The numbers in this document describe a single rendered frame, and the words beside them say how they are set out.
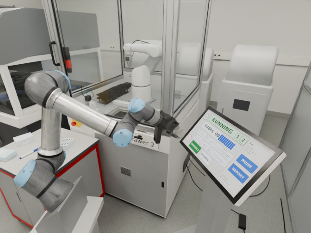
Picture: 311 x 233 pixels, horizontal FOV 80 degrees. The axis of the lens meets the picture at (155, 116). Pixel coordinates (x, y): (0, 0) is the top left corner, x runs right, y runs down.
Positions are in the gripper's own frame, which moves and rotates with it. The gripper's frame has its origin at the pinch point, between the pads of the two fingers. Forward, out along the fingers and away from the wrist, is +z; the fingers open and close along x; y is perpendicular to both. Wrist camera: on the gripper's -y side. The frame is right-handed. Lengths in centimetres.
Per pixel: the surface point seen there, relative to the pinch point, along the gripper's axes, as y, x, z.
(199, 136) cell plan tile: 7.2, 2.6, 14.9
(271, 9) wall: 243, 198, 157
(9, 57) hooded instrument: -38, 108, -97
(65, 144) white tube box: -66, 62, -33
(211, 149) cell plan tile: 6.0, -10.4, 14.9
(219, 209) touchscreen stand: -21, -20, 44
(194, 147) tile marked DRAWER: 0.1, 0.0, 14.8
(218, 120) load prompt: 21.1, -0.9, 14.9
